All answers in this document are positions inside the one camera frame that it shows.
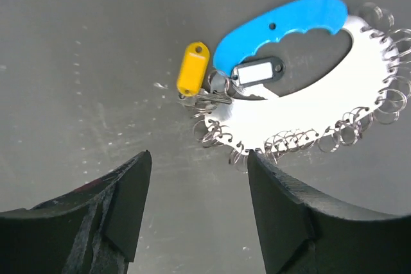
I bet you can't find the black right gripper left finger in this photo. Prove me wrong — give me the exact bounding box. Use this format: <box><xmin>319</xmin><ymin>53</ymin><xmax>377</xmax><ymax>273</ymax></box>
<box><xmin>1</xmin><ymin>151</ymin><xmax>152</xmax><ymax>273</ymax></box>

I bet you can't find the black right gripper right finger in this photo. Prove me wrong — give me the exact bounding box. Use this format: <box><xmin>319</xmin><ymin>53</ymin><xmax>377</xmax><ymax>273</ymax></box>
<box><xmin>247</xmin><ymin>151</ymin><xmax>410</xmax><ymax>273</ymax></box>

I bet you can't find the metal key organizer blue handle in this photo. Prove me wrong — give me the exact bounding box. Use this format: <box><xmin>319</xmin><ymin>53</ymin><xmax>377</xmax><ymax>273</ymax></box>
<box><xmin>195</xmin><ymin>0</ymin><xmax>410</xmax><ymax>164</ymax></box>

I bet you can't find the silver keys bunch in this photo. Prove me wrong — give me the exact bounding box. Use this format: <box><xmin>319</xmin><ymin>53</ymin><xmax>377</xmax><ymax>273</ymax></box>
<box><xmin>178</xmin><ymin>74</ymin><xmax>279</xmax><ymax>110</ymax></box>

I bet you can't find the black key tag white label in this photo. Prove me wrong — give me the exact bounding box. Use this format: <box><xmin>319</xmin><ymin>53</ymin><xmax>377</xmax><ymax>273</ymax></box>
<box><xmin>231</xmin><ymin>56</ymin><xmax>285</xmax><ymax>88</ymax></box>

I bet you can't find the yellow key tag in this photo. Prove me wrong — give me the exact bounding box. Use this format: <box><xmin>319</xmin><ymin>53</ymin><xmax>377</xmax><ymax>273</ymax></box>
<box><xmin>176</xmin><ymin>41</ymin><xmax>210</xmax><ymax>97</ymax></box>

